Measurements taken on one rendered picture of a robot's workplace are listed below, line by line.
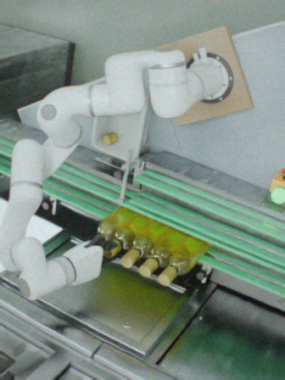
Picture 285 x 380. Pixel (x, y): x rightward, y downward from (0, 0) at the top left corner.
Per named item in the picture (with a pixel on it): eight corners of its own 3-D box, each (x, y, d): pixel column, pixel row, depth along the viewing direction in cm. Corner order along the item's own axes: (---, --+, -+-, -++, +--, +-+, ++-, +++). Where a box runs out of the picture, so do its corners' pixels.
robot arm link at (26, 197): (49, 185, 134) (47, 269, 128) (25, 198, 143) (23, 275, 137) (19, 179, 129) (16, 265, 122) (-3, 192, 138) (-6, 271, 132)
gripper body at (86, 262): (70, 294, 136) (102, 279, 143) (74, 263, 131) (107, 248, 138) (52, 278, 140) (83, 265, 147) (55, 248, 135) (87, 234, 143)
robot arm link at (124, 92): (103, 112, 144) (95, 53, 138) (192, 106, 138) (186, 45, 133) (92, 120, 135) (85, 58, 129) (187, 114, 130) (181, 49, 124)
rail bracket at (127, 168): (129, 191, 170) (108, 205, 160) (137, 142, 162) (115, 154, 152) (136, 194, 169) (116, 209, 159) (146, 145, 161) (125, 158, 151)
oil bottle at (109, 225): (130, 211, 173) (93, 239, 156) (132, 196, 170) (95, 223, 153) (145, 218, 171) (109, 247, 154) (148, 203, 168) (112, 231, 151)
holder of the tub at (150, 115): (103, 153, 186) (90, 160, 180) (114, 77, 173) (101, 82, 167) (146, 170, 180) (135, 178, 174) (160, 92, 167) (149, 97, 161)
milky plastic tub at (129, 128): (103, 139, 184) (89, 147, 177) (113, 77, 173) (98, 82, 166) (148, 156, 177) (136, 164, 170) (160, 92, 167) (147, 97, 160)
